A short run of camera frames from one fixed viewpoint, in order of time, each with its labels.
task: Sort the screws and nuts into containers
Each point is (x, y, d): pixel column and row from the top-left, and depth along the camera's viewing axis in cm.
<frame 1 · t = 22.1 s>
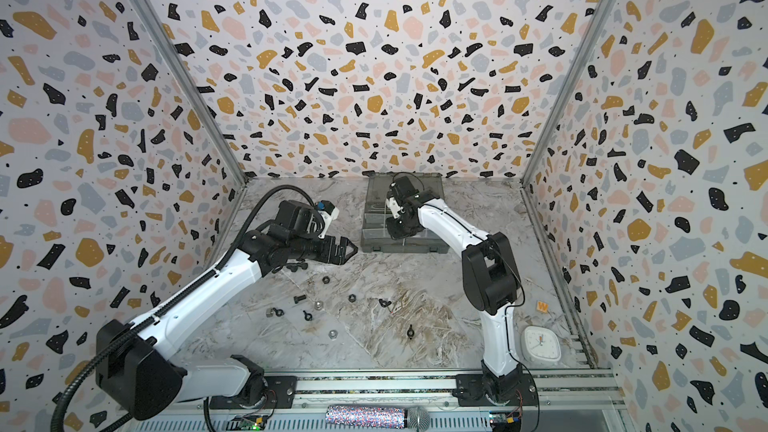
left hand: (344, 243, 78), fingers open
right hand: (389, 227, 93), fingers closed
clear plastic compartment organizer box: (375, 236, 108), on the table
white square clock: (540, 346, 81), point 3 cm above the table
black wing nut front: (410, 332, 85), on the table
silver hex nut front: (333, 334, 85), on the table
black wing bolt centre: (384, 303, 90), on the table
black nut centre left: (352, 298, 92), on the table
black bolt left: (299, 298, 91), on the table
silver nut left: (319, 305, 89), on the table
black eye bolt far left: (278, 312, 88), on the table
black nut mid: (326, 279, 96), on the table

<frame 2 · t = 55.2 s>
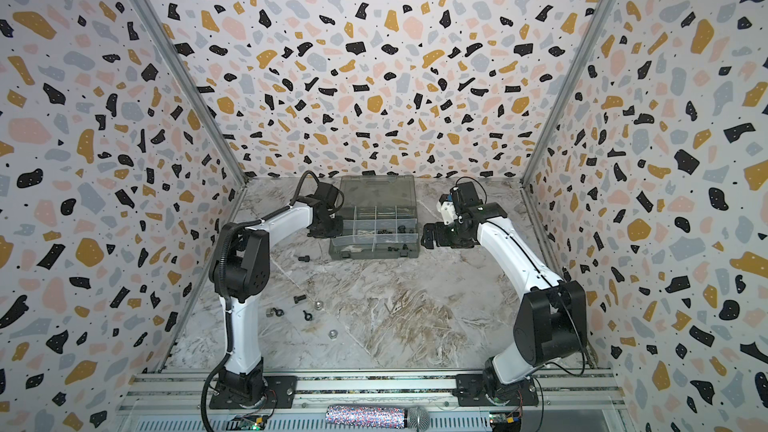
left hand: (335, 227, 101), fingers closed
right hand: (431, 235, 85), fingers open
clear plastic compartment organizer box: (380, 218, 108), point 3 cm above the table
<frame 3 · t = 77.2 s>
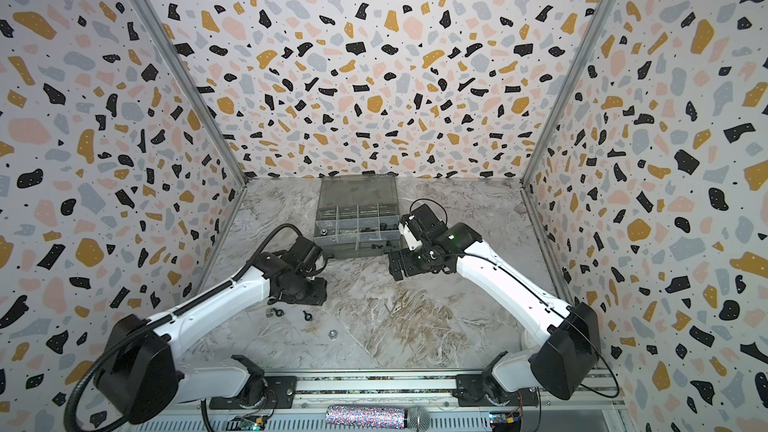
left hand: (320, 293, 82), fingers open
right hand: (398, 261, 76), fingers open
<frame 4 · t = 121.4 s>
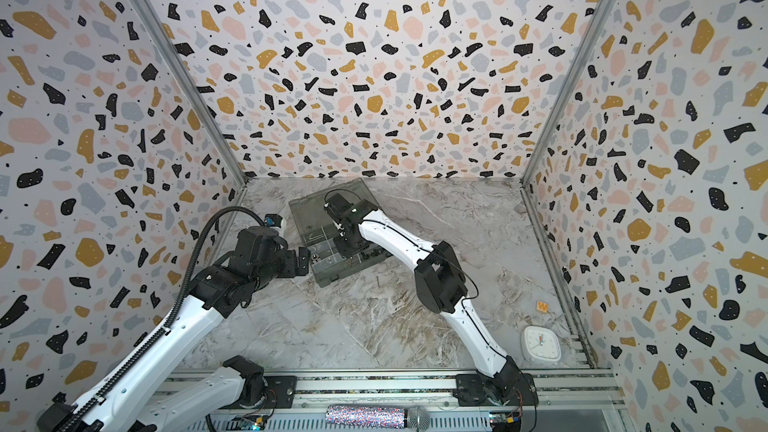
left hand: (292, 249, 75), fingers open
right hand: (343, 245, 91), fingers open
clear plastic compartment organizer box: (318, 231, 106), point 2 cm above the table
small orange block: (541, 306, 89), point 2 cm above the table
